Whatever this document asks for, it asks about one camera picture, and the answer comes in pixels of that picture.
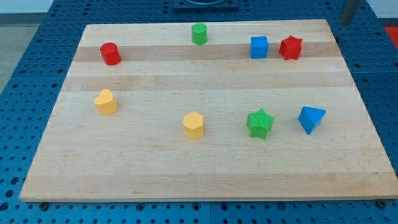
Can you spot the blue triangle block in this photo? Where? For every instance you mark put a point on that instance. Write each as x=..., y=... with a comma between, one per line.
x=310, y=118

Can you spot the yellow hexagon block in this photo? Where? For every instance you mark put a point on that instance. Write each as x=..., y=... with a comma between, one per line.
x=193, y=125

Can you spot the wooden board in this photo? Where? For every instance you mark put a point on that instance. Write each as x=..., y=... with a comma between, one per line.
x=140, y=153

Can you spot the blue cube block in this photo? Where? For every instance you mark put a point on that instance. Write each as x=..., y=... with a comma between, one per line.
x=259, y=47

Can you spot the green star block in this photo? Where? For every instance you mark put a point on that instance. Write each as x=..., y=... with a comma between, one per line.
x=259, y=124

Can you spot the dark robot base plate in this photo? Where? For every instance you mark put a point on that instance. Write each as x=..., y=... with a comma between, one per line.
x=185, y=5

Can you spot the green cylinder block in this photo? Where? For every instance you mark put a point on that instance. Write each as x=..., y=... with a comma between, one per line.
x=199, y=33

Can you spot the yellow heart block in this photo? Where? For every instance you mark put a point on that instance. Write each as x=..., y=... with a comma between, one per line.
x=105, y=102

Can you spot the red star block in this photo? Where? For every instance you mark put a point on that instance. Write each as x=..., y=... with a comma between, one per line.
x=290, y=48

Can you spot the red cylinder block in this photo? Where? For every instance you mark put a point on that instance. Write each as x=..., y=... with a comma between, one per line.
x=110, y=53

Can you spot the grey cylindrical robot tool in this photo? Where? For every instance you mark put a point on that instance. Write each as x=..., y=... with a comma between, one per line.
x=348, y=12

